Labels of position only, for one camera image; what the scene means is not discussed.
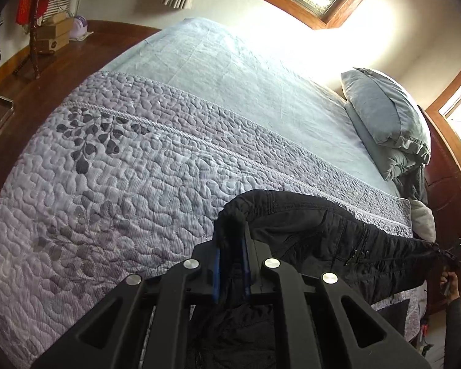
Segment black pants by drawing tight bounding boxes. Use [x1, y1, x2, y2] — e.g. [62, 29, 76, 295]
[186, 190, 446, 368]

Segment grey quilted leaf bedspread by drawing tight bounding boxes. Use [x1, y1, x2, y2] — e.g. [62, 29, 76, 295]
[0, 70, 412, 368]

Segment light blue bed sheet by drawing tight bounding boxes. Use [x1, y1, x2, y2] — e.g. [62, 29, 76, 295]
[105, 18, 398, 196]

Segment blue-grey ruffled pillow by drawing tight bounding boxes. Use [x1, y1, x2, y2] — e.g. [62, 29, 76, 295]
[341, 68, 431, 165]

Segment dark wooden headboard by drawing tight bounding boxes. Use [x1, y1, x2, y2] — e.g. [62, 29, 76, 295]
[423, 113, 461, 295]

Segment person's right hand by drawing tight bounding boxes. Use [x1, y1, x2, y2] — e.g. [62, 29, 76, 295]
[440, 271, 460, 304]

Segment white purple small appliance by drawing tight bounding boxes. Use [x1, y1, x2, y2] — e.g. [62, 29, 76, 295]
[69, 16, 92, 42]

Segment stacked cardboard boxes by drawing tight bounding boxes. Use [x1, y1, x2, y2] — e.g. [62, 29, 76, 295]
[36, 12, 74, 54]

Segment blue-grey lower pillow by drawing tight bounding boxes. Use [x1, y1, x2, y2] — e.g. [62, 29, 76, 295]
[345, 102, 420, 182]

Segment white crumpled cloth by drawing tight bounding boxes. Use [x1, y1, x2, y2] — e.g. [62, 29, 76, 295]
[409, 199, 436, 242]

